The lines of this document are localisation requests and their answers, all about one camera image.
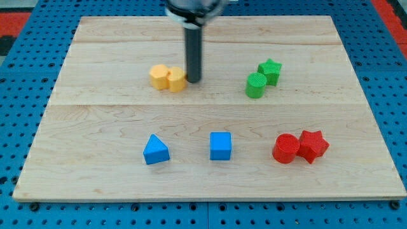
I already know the blue cube block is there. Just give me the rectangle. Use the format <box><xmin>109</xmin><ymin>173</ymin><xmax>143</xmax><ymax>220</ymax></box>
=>
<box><xmin>210</xmin><ymin>132</ymin><xmax>232</xmax><ymax>160</ymax></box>

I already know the green cylinder block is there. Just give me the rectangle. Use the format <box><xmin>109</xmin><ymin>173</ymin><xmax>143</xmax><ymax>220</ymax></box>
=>
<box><xmin>245</xmin><ymin>73</ymin><xmax>267</xmax><ymax>99</ymax></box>

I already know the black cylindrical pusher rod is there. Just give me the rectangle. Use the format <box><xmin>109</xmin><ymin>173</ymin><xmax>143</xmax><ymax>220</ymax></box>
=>
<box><xmin>184</xmin><ymin>28</ymin><xmax>203</xmax><ymax>83</ymax></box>

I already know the green star block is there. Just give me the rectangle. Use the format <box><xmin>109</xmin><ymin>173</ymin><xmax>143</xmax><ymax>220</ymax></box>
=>
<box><xmin>258</xmin><ymin>59</ymin><xmax>282</xmax><ymax>86</ymax></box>

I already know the yellow heart block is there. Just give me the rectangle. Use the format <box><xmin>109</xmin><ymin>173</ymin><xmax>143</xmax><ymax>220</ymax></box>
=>
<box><xmin>167</xmin><ymin>67</ymin><xmax>186</xmax><ymax>92</ymax></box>

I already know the red star block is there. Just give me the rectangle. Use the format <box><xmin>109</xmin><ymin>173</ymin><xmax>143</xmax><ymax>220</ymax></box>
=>
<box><xmin>297</xmin><ymin>130</ymin><xmax>329</xmax><ymax>164</ymax></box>

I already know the light wooden board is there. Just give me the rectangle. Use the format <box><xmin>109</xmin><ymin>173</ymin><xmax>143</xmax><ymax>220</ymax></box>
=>
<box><xmin>13</xmin><ymin>16</ymin><xmax>406</xmax><ymax>203</ymax></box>

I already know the red cylinder block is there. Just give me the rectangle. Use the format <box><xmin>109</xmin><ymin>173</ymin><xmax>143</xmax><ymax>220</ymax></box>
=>
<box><xmin>272</xmin><ymin>134</ymin><xmax>300</xmax><ymax>163</ymax></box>

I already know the yellow hexagon block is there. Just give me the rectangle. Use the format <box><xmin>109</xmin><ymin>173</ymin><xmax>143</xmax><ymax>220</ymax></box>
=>
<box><xmin>149</xmin><ymin>64</ymin><xmax>169</xmax><ymax>90</ymax></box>

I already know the blue triangle block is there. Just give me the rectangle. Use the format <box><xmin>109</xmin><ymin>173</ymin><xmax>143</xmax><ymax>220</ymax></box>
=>
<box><xmin>143</xmin><ymin>134</ymin><xmax>170</xmax><ymax>165</ymax></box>

